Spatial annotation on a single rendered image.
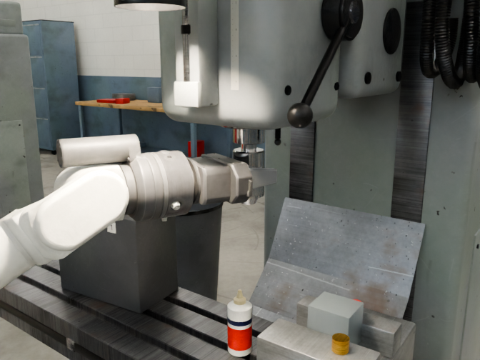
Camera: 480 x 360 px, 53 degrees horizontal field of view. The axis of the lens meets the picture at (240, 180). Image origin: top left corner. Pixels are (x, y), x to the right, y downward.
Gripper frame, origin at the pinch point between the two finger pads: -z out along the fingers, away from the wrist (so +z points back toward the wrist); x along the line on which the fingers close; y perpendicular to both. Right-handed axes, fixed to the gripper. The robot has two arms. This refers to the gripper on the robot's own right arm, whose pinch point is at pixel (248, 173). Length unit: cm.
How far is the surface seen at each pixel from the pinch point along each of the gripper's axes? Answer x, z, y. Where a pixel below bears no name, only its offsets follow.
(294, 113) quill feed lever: -14.9, 3.4, -10.3
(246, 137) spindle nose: -1.8, 1.6, -5.8
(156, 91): 542, -201, 18
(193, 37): -5.8, 11.6, -18.7
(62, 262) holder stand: 40, 20, 25
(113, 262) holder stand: 27.3, 13.0, 21.3
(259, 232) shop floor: 261, -178, 121
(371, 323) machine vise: -16.2, -10.5, 19.4
